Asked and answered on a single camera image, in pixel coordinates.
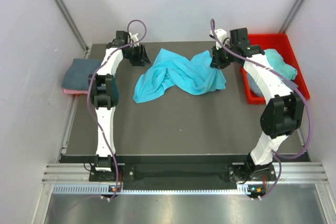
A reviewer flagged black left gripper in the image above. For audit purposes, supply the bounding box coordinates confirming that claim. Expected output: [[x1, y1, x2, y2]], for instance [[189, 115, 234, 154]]
[[124, 44, 151, 67]]

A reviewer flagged bright blue t shirt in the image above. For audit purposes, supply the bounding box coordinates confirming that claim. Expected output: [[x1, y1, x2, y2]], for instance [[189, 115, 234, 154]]
[[133, 48, 226, 103]]

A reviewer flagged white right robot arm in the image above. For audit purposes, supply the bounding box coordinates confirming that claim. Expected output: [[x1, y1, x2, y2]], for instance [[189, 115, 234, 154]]
[[210, 28, 304, 184]]

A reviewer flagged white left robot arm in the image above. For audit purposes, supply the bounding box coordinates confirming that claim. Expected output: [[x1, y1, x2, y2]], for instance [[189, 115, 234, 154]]
[[87, 31, 150, 182]]

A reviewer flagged grey-blue t shirt in bin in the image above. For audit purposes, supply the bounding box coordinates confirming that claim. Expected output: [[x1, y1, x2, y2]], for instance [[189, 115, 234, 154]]
[[248, 74, 298, 97]]

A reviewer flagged turquoise t shirt in bin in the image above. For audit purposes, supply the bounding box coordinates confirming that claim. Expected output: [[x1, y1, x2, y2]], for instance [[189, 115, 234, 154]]
[[265, 49, 298, 80]]

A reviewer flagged red plastic bin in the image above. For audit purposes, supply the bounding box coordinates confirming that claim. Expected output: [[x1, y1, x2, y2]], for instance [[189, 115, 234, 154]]
[[240, 34, 311, 105]]

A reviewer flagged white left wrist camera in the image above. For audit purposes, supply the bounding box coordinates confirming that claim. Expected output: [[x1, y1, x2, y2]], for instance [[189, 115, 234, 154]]
[[129, 32, 140, 47]]

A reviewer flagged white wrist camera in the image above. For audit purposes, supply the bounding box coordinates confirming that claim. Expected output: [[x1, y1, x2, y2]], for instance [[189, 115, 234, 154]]
[[129, 32, 140, 47], [209, 29, 228, 50]]

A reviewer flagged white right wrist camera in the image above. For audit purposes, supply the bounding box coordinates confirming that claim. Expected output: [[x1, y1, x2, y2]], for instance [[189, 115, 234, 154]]
[[209, 29, 228, 50]]

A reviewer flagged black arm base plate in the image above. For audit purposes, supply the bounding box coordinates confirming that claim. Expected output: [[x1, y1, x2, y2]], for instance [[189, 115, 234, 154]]
[[89, 163, 276, 191]]

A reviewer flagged aluminium frame rail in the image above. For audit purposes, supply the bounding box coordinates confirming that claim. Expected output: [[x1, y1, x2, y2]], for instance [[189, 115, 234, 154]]
[[42, 162, 329, 184]]

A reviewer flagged grey slotted cable duct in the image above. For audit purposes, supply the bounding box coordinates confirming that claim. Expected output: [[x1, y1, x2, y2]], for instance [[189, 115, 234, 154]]
[[52, 184, 262, 196]]

